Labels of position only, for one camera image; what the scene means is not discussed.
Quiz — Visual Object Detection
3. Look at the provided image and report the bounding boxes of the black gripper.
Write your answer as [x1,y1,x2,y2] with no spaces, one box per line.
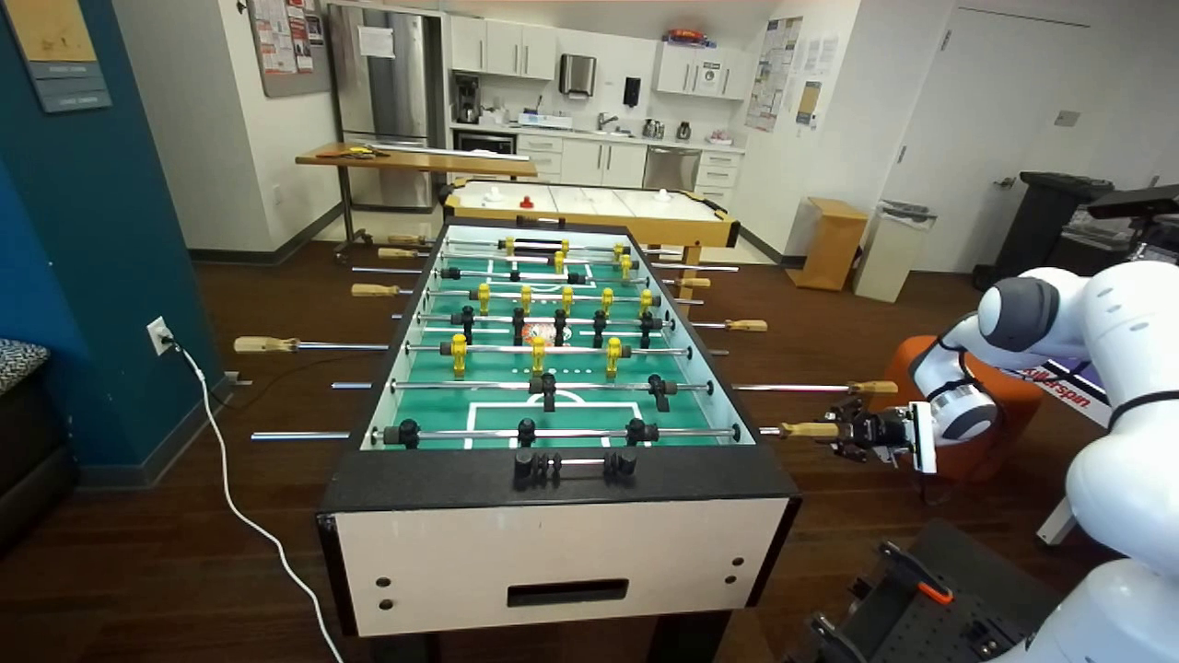
[828,401,921,479]

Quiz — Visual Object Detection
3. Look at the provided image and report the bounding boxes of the rod with three black players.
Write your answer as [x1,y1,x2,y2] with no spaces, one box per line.
[251,416,845,452]
[349,258,716,294]

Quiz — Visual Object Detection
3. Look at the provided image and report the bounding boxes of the rod with two black players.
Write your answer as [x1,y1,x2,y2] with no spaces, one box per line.
[328,369,903,416]

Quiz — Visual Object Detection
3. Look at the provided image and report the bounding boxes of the rod with five black players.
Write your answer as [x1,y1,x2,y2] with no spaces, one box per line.
[389,301,775,355]

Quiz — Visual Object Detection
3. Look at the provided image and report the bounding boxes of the orange ottoman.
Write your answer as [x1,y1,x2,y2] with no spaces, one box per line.
[883,333,1048,488]

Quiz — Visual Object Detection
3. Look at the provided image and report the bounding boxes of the white bin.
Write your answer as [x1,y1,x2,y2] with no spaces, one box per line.
[854,199,940,305]

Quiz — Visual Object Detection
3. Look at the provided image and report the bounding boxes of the wooden bin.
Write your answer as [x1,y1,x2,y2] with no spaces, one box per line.
[791,199,871,294]

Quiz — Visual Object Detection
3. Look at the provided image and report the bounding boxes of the black equipment case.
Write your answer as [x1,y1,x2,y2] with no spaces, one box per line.
[796,520,1061,663]

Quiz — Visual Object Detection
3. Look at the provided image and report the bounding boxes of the blue ping pong table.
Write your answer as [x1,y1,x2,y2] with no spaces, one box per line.
[1026,355,1120,551]

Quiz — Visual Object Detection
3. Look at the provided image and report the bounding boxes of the black trash can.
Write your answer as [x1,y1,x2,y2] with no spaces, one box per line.
[990,171,1116,288]

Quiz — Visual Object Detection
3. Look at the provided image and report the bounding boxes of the foosball table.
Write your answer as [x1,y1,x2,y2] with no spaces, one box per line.
[318,217,802,663]

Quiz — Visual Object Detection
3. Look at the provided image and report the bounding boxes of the white door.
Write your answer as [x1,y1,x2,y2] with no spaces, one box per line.
[882,9,1099,277]

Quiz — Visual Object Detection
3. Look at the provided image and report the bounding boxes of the air hockey table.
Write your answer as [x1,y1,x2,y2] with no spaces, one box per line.
[442,182,743,271]

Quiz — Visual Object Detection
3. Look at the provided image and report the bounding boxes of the black office furniture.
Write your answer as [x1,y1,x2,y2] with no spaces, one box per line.
[1082,182,1179,271]

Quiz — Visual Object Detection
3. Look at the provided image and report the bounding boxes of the white kitchen counter cabinets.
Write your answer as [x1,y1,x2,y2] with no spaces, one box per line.
[447,115,748,206]

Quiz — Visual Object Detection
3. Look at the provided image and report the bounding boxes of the white upper kitchen cabinet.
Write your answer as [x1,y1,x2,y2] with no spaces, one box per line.
[447,10,563,89]
[651,42,752,107]

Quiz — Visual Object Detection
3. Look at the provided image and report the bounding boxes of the paper towel dispenser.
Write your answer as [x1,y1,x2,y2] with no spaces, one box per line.
[561,53,601,102]

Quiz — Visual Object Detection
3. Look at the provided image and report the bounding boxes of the rod with two yellow players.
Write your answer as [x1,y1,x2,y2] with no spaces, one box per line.
[376,240,743,282]

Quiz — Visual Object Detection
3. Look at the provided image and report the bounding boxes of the rod with five yellow players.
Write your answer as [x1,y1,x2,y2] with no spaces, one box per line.
[345,277,716,321]

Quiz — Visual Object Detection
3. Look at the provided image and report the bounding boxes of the black coffee maker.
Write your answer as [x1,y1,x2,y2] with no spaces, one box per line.
[448,74,485,127]

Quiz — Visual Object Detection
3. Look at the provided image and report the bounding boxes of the wooden high table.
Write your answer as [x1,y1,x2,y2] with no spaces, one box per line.
[296,139,540,252]

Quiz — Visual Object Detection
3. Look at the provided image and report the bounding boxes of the stainless steel refrigerator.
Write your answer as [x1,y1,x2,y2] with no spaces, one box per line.
[328,3,448,214]

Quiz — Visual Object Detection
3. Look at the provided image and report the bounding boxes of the bulletin board with papers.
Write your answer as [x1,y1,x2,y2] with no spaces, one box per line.
[248,0,335,102]

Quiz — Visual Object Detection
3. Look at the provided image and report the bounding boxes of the dark leather couch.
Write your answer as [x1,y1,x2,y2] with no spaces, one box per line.
[0,335,75,551]

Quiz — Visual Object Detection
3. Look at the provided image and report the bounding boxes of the grey patterned cushion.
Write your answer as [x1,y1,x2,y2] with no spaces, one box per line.
[0,335,53,400]

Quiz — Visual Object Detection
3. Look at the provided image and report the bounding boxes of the black scoring bead rail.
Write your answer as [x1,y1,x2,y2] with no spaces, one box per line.
[511,445,641,494]

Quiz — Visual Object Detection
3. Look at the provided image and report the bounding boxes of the small yellow wall poster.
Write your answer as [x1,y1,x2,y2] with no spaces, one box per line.
[791,78,828,136]

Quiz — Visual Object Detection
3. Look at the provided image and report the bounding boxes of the tall paper wall poster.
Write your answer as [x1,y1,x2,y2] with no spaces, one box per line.
[748,15,808,136]

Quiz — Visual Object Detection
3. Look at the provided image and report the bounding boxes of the white power cable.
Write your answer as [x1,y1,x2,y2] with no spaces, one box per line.
[168,344,349,663]

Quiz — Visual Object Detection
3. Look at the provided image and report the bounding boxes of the white wall outlet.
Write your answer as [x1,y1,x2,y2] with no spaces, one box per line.
[145,314,181,362]

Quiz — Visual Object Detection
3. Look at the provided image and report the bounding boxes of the yellow grey wall poster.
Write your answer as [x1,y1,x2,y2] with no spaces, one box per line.
[6,0,117,117]

